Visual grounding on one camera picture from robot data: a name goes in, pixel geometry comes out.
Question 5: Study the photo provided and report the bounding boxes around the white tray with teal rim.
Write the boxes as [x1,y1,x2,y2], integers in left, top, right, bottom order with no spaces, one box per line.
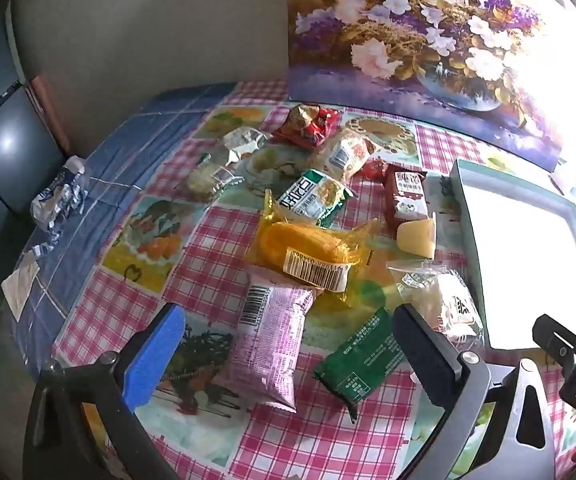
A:
[450,159,576,353]

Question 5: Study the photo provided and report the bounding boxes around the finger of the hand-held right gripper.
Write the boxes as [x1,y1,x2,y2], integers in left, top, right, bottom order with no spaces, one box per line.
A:
[532,314,576,362]

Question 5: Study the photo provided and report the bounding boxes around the pale yellow snack block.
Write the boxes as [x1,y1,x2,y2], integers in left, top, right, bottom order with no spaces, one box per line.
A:
[396,214,437,261]

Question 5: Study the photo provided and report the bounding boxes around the green white snack packet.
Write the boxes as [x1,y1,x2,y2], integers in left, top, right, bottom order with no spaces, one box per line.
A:
[275,169,356,228]

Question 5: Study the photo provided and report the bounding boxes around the blue plaid cloth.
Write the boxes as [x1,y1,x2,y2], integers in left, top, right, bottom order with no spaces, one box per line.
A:
[10,82,239,381]

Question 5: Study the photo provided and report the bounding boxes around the white paper sheet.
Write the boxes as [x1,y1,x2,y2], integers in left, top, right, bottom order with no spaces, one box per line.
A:
[0,250,41,321]

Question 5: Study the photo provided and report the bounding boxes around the dark red snack packet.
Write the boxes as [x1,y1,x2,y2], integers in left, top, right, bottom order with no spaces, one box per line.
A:
[383,165,429,228]

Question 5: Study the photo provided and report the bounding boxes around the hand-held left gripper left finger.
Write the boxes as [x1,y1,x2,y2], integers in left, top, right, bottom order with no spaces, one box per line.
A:
[23,304,186,480]

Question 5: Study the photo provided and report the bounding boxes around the pink snack packet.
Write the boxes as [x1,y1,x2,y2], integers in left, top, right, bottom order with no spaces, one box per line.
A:
[215,270,316,413]

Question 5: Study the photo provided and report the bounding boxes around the dark green snack packet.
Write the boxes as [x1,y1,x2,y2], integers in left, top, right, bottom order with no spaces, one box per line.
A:
[313,305,414,423]

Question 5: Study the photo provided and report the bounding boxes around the clear round cracker packet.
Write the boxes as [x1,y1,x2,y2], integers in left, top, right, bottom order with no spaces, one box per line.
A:
[188,152,246,201]

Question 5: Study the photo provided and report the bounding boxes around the clear white bread packet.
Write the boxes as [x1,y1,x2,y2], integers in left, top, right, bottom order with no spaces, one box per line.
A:
[387,265,486,351]

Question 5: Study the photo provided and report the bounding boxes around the floral painting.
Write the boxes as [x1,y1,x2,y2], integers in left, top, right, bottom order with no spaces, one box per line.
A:
[286,0,569,173]

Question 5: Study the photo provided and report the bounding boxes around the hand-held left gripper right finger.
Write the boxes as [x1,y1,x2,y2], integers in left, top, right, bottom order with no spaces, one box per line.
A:
[392,304,556,480]

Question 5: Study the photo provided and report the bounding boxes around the cream snack packet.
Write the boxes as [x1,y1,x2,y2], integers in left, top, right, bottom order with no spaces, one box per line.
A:
[308,129,376,183]

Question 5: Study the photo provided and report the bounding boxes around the pink checked fruit-print tablecloth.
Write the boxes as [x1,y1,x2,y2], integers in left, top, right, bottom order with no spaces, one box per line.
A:
[53,80,576,480]

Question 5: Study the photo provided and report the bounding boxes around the crumpled blue white wrapper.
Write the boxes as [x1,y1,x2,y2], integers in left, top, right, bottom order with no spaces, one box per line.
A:
[28,156,89,256]

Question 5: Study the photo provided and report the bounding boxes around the yellow cake packet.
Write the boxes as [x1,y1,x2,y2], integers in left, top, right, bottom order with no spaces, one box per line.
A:
[245,189,381,306]

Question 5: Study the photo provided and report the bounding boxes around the silver white snack packet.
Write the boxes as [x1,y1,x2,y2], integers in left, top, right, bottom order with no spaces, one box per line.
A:
[218,127,271,166]

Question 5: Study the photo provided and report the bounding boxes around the brown wooden board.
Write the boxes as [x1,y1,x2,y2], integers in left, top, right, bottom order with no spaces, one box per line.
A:
[25,75,71,156]

